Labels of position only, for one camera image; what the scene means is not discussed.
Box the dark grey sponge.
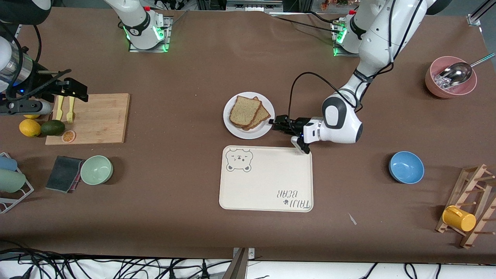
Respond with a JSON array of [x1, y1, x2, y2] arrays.
[[45, 156, 85, 193]]

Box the aluminium frame structure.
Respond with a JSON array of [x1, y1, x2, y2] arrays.
[[196, 0, 310, 14]]

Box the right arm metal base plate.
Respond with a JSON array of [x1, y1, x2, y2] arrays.
[[129, 16, 173, 53]]

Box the wooden cup rack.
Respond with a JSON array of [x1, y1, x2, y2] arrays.
[[436, 164, 496, 249]]

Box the black cable on tabletop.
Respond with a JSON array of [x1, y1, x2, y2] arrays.
[[269, 14, 341, 35]]

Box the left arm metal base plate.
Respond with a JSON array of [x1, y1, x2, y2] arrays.
[[331, 19, 363, 58]]

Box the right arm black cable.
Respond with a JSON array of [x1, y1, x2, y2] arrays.
[[6, 23, 72, 102]]

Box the yellow cup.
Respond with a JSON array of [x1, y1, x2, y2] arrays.
[[442, 205, 477, 232]]

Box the black floor cable bundle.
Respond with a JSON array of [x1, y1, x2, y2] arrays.
[[0, 240, 233, 279]]

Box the cream bear print tray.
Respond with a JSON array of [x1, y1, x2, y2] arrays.
[[219, 145, 314, 213]]

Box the white wire rack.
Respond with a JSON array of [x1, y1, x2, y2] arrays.
[[0, 152, 34, 214]]

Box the blue bowl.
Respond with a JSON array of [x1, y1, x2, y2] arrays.
[[389, 151, 425, 184]]

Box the brown bread slice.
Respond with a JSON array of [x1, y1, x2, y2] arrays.
[[229, 95, 262, 127]]

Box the dark green avocado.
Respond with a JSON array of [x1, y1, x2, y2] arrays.
[[40, 120, 65, 136]]

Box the wooden cutting board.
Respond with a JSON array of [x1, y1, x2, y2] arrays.
[[45, 93, 131, 145]]

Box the pale green cup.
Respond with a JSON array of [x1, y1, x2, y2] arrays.
[[0, 169, 26, 193]]

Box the pale green bowl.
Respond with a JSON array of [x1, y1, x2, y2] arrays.
[[80, 155, 114, 185]]

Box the metal scoop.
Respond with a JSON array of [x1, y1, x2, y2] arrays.
[[437, 53, 496, 88]]

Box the metal post with bracket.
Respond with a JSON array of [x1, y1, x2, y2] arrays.
[[231, 247, 255, 279]]

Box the clear plastic ice pieces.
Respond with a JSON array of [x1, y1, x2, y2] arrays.
[[433, 73, 453, 90]]

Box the white round plate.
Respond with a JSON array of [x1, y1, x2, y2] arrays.
[[223, 91, 276, 140]]

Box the pink bowl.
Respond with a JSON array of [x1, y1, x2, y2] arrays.
[[425, 56, 477, 98]]

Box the light blue cup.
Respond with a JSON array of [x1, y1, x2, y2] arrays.
[[0, 156, 18, 172]]

